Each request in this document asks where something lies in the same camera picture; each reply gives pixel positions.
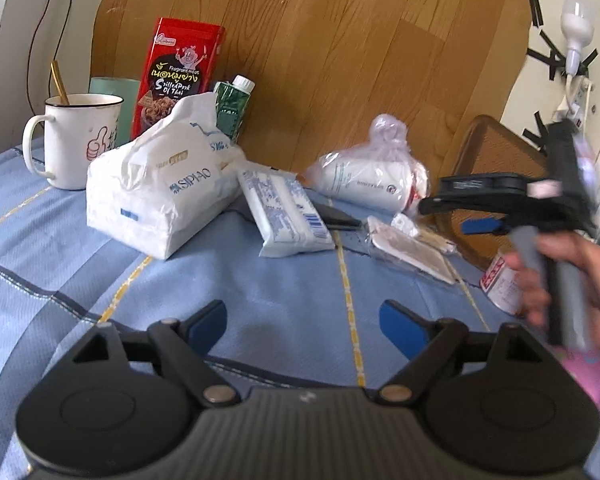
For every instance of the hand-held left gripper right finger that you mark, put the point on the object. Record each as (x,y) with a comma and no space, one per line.
(402,327)

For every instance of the black tape cross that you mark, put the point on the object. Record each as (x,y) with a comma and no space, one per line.
(537,130)

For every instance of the green carton with white cap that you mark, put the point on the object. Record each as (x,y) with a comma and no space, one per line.
(232,110)

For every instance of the pale green cup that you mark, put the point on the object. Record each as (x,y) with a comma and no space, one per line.
(127,110)

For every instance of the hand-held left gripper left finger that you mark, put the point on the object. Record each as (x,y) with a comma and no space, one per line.
(207,322)

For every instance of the white mug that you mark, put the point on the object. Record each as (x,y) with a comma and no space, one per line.
(75,150)

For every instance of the white power strip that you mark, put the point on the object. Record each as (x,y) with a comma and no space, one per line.
(580,95)

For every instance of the white light bulb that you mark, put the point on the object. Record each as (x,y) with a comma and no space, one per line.
(576,20)

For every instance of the black flat object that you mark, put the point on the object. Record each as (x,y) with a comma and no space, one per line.
(337,219)

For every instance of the gold spoon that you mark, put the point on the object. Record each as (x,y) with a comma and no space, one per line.
(60,85)

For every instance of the blue tablecloth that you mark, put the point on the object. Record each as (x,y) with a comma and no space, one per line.
(280,300)

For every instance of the clear packet of sticks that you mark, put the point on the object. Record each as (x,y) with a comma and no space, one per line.
(410,257)

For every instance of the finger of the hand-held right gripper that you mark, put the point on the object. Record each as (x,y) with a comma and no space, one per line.
(450,205)
(480,226)

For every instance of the large white tissue pack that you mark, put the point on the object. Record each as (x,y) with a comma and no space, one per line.
(155,200)

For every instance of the red snack box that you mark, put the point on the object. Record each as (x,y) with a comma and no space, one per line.
(180,70)

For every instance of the clear plastic packet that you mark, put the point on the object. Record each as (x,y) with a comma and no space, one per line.
(430,240)

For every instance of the round can with beige lid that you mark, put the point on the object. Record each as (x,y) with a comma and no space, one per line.
(500,285)

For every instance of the small white blue tissue packet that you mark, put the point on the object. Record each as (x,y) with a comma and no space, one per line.
(285,215)

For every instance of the person's right hand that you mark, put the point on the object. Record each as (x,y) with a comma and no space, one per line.
(595,280)

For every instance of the wood-grain wall sheet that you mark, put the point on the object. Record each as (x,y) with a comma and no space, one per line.
(330,60)

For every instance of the black tape strips cluster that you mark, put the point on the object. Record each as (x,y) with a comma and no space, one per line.
(545,57)

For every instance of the plastic bag of paper cups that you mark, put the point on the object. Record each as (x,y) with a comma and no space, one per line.
(365,180)

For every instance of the black tape strip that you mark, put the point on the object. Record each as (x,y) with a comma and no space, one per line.
(532,5)

